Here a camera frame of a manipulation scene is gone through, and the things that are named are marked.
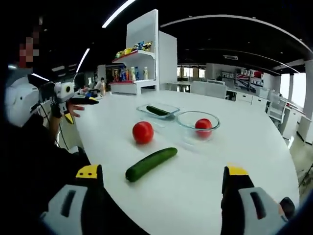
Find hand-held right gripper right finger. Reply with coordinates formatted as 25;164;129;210
221;163;290;235

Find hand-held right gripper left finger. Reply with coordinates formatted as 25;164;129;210
40;164;115;235

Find red tomato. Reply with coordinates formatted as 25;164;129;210
194;118;213;139
132;121;155;145

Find green cucumber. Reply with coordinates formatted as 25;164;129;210
125;147;179;183
146;105;171;117

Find rectangular glass storage container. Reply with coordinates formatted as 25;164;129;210
136;102;181;121

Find round glass storage container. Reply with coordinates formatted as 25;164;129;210
176;110;221;143

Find person's left hand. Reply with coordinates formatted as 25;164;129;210
68;104;85;118

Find person's right hand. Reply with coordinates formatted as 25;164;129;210
279;196;296;219

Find ceiling light strip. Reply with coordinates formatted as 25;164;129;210
75;47;91;74
101;0;136;28

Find white chest device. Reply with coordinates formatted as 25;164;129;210
4;77;40;128

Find row of drink bottles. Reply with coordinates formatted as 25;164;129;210
112;65;150;83

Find white table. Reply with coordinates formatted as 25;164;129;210
72;89;301;235

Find row of snack packets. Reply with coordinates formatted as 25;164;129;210
114;41;154;59

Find white display shelf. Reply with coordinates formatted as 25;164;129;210
108;9;178;95

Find white office chair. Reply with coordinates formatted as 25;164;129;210
267;94;288;122

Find row of white office desks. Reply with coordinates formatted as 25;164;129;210
190;80;313;145

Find red and white wall poster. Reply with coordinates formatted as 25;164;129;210
234;69;265;89

